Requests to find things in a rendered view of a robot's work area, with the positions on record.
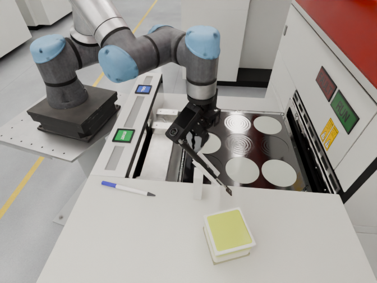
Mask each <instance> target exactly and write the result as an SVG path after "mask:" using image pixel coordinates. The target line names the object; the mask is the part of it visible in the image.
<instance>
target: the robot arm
mask: <svg viewBox="0 0 377 283"><path fill-rule="evenodd" d="M68 1H69V2H70V4H71V6H72V15H73V24H72V25H71V27H70V36H68V37H65V38H64V37H63V36H62V35H59V34H52V35H45V36H42V37H40V38H38V39H36V40H35V41H33V42H32V43H31V45H30V52H31V54H32V57H33V61H34V62H35V63H36V66H37V68H38V70H39V72H40V74H41V76H42V79H43V81H44V83H45V87H46V93H47V101H48V103H49V105H50V106H51V107H53V108H56V109H69V108H74V107H77V106H79V105H81V104H83V103H84V102H85V101H86V100H87V99H88V92H87V90H86V88H85V87H84V86H83V84H82V83H81V81H80V80H79V79H78V77H77V74H76V71H77V70H79V69H83V68H85V67H88V66H91V65H94V64H96V63H99V64H100V66H101V67H102V69H103V72H104V74H105V76H106V77H107V78H108V79H109V80H110V81H112V82H114V83H121V82H125V81H128V80H131V79H135V78H136V77H138V76H139V75H142V74H144V73H146V72H149V71H151V70H153V69H156V68H158V67H161V66H163V65H166V64H168V63H170V62H173V63H175V64H178V65H180V66H183V67H185V68H186V92H187V99H188V101H189V102H188V104H187V105H186V106H185V107H184V109H183V110H182V111H181V113H180V114H179V115H178V116H177V118H176V119H175V120H174V122H173V123H172V124H171V126H170V127H169V128H168V130H167V131H166V132H165V135H166V137H167V138H169V139H170V140H171V141H173V142H174V143H176V144H180V143H179V142H178V140H180V139H181V140H182V141H183V139H184V138H185V137H186V139H187V141H188V143H189V145H190V147H191V148H192V149H193V150H194V151H195V152H196V153H197V152H199V151H200V150H201V149H202V148H203V146H204V144H205V143H206V142H207V141H208V140H209V139H210V134H209V133H208V131H207V129H209V128H210V127H212V126H213V123H214V127H215V126H217V125H218V124H219V121H220V112H221V109H220V108H218V107H217V96H218V89H217V88H216V87H217V73H218V62H219V55H220V33H219V31H218V30H217V29H216V28H214V27H212V26H204V25H197V26H193V27H190V28H189V29H188V30H187V32H185V31H182V30H178V29H175V28H174V27H172V26H169V25H162V24H157V25H154V26H153V27H152V28H151V29H150V30H149V31H148V34H146V35H143V36H139V37H135V36H134V34H133V33H132V31H131V30H130V28H129V27H128V25H127V24H126V22H125V20H124V19H123V17H122V16H121V14H120V13H119V12H118V10H117V9H116V7H115V6H114V4H113V3H112V1H111V0H68ZM216 109H217V111H216V112H215V111H214V110H216ZM218 115H219V117H218V121H217V122H216V118H217V116H218Z"/></svg>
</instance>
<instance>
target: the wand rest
mask: <svg viewBox="0 0 377 283"><path fill-rule="evenodd" d="M197 155H198V156H199V157H200V158H201V159H202V160H203V161H204V162H205V163H206V164H208V165H209V167H210V168H211V169H212V170H213V171H214V173H215V175H216V176H217V177H218V175H219V174H220V172H219V171H218V170H217V169H216V168H215V167H214V166H213V165H212V164H211V163H210V162H209V161H208V159H207V158H206V157H205V156H204V155H203V154H202V153H201V152H200V151H199V152H198V153H197ZM193 160H194V159H193ZM192 163H193V164H194V165H195V166H196V167H195V168H194V184H193V199H197V200H201V196H202V188H203V174H204V175H205V176H206V177H207V178H208V179H209V180H210V181H211V182H212V186H217V187H219V186H220V184H219V183H218V182H217V180H216V179H215V178H214V177H212V175H210V174H209V173H208V172H207V170H206V169H205V168H204V167H203V166H202V165H201V164H199V163H197V162H196V161H195V160H194V161H193V162H192Z"/></svg>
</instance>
